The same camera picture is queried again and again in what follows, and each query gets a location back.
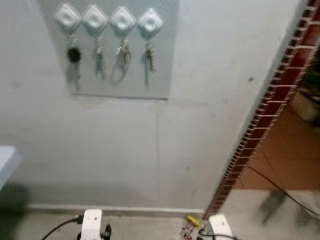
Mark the small yellow object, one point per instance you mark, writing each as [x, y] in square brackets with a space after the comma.
[192, 220]

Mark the white plastic table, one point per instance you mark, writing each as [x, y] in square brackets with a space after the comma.
[7, 162]

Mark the single silver key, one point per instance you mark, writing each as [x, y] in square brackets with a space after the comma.
[99, 52]

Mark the black head car key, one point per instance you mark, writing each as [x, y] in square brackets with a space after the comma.
[74, 54]

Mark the red brick tile strip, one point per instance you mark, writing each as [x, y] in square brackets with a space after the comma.
[270, 105]

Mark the grey wall board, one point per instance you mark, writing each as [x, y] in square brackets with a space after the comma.
[150, 75]

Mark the white square wall hook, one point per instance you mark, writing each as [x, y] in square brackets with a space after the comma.
[95, 17]
[123, 18]
[150, 20]
[67, 15]

